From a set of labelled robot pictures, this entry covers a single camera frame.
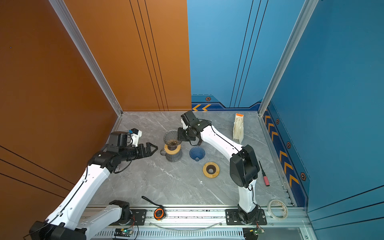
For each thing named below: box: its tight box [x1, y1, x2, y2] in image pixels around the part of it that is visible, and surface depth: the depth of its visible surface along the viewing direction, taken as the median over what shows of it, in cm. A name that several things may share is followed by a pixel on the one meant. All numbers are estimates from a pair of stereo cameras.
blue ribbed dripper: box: [189, 146, 206, 162], surface depth 93 cm
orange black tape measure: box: [141, 196, 167, 221], surface depth 74 cm
